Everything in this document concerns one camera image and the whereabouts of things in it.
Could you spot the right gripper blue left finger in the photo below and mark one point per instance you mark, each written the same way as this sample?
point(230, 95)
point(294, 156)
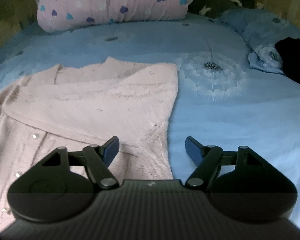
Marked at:
point(98, 160)

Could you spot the pink heart-patterned rolled quilt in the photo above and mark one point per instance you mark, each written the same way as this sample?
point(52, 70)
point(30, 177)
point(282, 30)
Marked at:
point(62, 15)

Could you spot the blue dandelion bed sheet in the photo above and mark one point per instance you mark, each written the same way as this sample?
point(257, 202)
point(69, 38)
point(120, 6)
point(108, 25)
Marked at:
point(220, 100)

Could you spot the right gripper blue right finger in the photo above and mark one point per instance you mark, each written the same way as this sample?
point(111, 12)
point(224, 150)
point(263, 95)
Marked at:
point(206, 159)

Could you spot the black garment on pillow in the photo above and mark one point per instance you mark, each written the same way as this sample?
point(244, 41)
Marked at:
point(289, 51)

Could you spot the blue dandelion pillow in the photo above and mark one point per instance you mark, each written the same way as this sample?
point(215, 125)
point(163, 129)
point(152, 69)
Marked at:
point(261, 30)

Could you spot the pink knit cardigan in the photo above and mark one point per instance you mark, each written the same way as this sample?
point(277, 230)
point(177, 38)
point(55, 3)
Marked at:
point(74, 108)

